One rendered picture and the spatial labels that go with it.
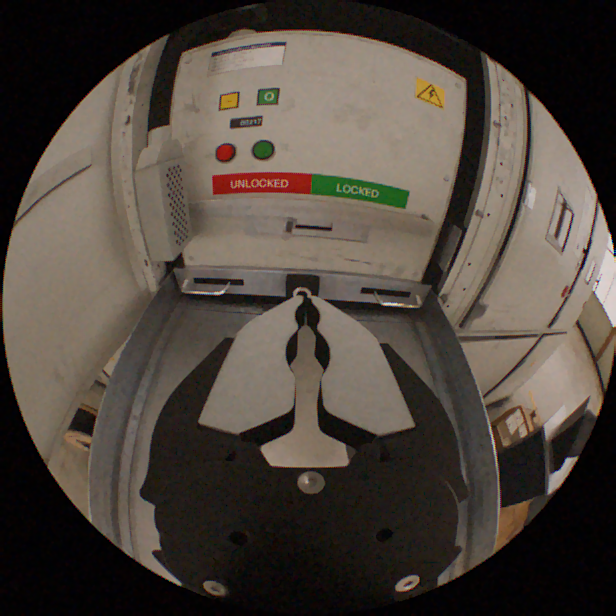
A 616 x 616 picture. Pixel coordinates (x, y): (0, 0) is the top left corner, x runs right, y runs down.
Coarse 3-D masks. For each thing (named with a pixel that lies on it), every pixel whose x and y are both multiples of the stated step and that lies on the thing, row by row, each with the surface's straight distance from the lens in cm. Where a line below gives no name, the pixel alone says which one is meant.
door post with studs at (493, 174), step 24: (504, 72) 56; (504, 96) 50; (504, 120) 47; (504, 144) 46; (480, 168) 46; (504, 168) 45; (480, 192) 42; (504, 192) 46; (480, 216) 42; (480, 240) 45; (456, 264) 45; (456, 288) 48
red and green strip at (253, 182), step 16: (224, 176) 37; (240, 176) 36; (256, 176) 36; (272, 176) 35; (288, 176) 35; (304, 176) 35; (320, 176) 35; (336, 176) 35; (224, 192) 38; (240, 192) 37; (256, 192) 36; (272, 192) 36; (288, 192) 36; (304, 192) 35; (320, 192) 35; (336, 192) 36; (352, 192) 36; (368, 192) 36; (384, 192) 37; (400, 192) 38
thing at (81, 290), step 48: (96, 96) 50; (96, 144) 46; (48, 192) 44; (96, 192) 45; (48, 240) 44; (96, 240) 46; (48, 288) 45; (96, 288) 48; (144, 288) 50; (48, 336) 48; (96, 336) 51; (48, 384) 52; (48, 432) 60
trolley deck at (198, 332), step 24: (192, 312) 47; (216, 312) 45; (192, 336) 43; (216, 336) 41; (312, 336) 40; (384, 336) 43; (408, 336) 46; (168, 360) 41; (192, 360) 39; (312, 360) 37; (408, 360) 42; (168, 384) 39; (312, 384) 34; (432, 384) 42; (144, 408) 39; (312, 408) 33; (144, 432) 38; (312, 432) 32; (144, 456) 37; (288, 456) 31; (312, 456) 31; (336, 456) 31; (144, 504) 38; (144, 528) 40; (144, 552) 43; (168, 576) 43
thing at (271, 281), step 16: (176, 272) 48; (192, 272) 46; (208, 272) 44; (224, 272) 43; (240, 272) 42; (256, 272) 41; (272, 272) 41; (288, 272) 40; (304, 272) 40; (320, 272) 41; (336, 272) 42; (208, 288) 47; (240, 288) 44; (256, 288) 44; (272, 288) 43; (320, 288) 42; (336, 288) 43; (352, 288) 43; (368, 288) 44; (384, 288) 45; (400, 288) 46
